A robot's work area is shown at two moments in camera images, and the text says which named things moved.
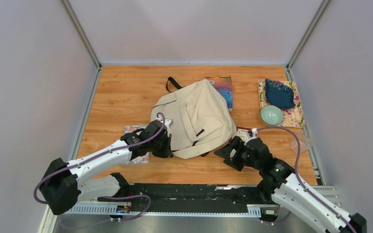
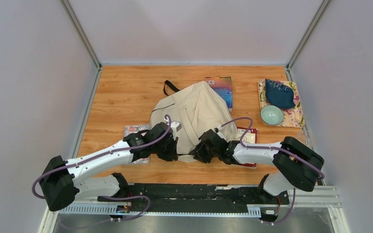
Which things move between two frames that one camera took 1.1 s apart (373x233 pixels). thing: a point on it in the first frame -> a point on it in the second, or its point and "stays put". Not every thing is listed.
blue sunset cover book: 224,85 stays put
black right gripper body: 240,158 -> 205,154
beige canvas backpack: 201,118 stays put
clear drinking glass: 305,142 stays put
